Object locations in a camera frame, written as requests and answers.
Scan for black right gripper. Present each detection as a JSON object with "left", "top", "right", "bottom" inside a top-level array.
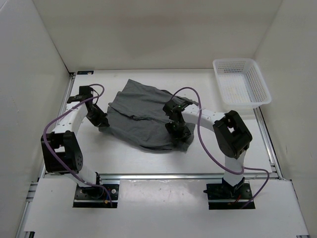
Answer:
[{"left": 165, "top": 120, "right": 192, "bottom": 145}]

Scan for grey shorts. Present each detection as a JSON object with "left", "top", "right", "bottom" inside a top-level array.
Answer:
[{"left": 99, "top": 79, "right": 194, "bottom": 153}]

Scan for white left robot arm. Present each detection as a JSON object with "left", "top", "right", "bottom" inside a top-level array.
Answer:
[{"left": 41, "top": 84, "right": 109, "bottom": 198}]

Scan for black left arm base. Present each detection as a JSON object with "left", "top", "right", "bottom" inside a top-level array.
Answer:
[{"left": 73, "top": 180, "right": 120, "bottom": 209}]

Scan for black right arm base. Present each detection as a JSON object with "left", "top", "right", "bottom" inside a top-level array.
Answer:
[{"left": 204, "top": 181, "right": 256, "bottom": 210}]

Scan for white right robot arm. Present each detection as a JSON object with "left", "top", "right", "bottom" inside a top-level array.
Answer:
[{"left": 163, "top": 99, "right": 253, "bottom": 198}]

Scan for white plastic basket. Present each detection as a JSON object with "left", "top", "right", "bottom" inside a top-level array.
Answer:
[{"left": 212, "top": 58, "right": 271, "bottom": 110}]

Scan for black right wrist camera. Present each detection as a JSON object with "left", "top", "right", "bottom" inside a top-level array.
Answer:
[{"left": 163, "top": 99, "right": 193, "bottom": 121}]

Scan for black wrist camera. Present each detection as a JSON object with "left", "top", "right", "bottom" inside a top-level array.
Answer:
[
  {"left": 163, "top": 99, "right": 193, "bottom": 121},
  {"left": 67, "top": 86, "right": 94, "bottom": 104}
]

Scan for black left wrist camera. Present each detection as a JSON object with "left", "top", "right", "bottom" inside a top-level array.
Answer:
[{"left": 67, "top": 86, "right": 94, "bottom": 104}]

